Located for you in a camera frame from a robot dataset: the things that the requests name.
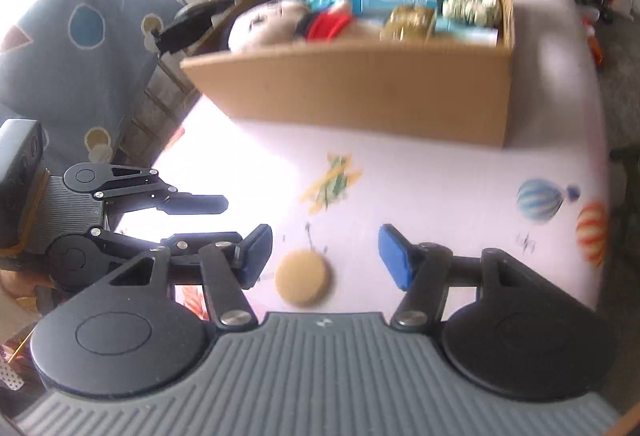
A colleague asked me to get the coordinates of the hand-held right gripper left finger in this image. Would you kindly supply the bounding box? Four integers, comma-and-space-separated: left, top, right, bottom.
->
109, 223, 274, 331

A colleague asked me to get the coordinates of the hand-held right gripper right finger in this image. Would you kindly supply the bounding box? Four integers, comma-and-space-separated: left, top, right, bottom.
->
377, 223, 543, 331

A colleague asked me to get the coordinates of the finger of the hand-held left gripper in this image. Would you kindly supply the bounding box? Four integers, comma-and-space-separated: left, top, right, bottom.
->
95, 166, 229, 217
94, 227, 246, 268

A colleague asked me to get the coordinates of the brown cardboard box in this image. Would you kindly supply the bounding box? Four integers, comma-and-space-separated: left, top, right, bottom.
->
179, 0, 517, 148

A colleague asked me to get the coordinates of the black-haired plush doll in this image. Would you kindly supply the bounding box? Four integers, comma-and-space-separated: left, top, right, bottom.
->
227, 0, 361, 53

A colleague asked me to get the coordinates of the pink printed tablecloth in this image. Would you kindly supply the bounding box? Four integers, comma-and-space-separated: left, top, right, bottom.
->
117, 0, 613, 317

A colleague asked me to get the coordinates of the grey blanket with circles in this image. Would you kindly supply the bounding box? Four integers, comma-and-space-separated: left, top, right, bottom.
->
0, 0, 201, 167

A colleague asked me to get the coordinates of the metal window railing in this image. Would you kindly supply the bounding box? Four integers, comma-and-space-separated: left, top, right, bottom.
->
120, 0, 236, 157

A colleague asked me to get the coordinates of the black clamp holder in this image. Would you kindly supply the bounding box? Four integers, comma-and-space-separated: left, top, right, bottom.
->
150, 0, 236, 54

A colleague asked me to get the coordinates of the light blue packet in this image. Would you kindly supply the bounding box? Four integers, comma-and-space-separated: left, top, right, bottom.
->
435, 18, 501, 47

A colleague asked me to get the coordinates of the green gold packet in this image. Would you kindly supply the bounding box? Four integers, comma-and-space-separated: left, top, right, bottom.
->
380, 5, 436, 42

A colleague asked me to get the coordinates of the green white packet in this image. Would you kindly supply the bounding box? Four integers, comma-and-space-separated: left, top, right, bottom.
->
442, 0, 501, 27

